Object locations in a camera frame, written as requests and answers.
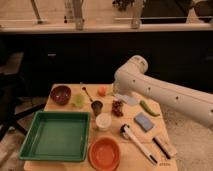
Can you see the green plastic tray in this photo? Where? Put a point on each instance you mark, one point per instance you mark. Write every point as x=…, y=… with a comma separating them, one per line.
x=57, y=136

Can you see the grey cloth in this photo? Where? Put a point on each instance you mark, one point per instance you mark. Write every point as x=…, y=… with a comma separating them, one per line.
x=127, y=99

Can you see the metal spoon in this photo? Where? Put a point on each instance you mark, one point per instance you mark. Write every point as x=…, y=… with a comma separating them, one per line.
x=85, y=90

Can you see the blue sponge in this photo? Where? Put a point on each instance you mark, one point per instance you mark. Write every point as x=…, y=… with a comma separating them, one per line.
x=144, y=122

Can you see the green chili pepper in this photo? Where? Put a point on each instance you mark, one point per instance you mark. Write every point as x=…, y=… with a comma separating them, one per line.
x=144, y=105

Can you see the white lidded cup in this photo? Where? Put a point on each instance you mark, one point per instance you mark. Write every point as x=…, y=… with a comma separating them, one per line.
x=103, y=121

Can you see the orange plastic bowl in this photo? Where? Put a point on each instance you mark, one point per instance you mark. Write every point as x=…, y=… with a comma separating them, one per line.
x=104, y=154

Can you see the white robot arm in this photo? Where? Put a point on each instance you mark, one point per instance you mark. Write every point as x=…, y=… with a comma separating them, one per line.
x=131, y=77

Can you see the small orange apple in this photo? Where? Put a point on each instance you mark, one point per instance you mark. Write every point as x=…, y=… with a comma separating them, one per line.
x=102, y=91

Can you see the purple grape bunch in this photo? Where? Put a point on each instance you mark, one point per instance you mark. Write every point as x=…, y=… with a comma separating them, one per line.
x=117, y=106

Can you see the dark red bowl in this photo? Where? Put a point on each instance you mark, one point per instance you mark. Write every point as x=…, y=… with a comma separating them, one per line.
x=60, y=94

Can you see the small green cup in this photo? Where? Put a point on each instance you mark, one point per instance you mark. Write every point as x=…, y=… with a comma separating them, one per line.
x=78, y=100

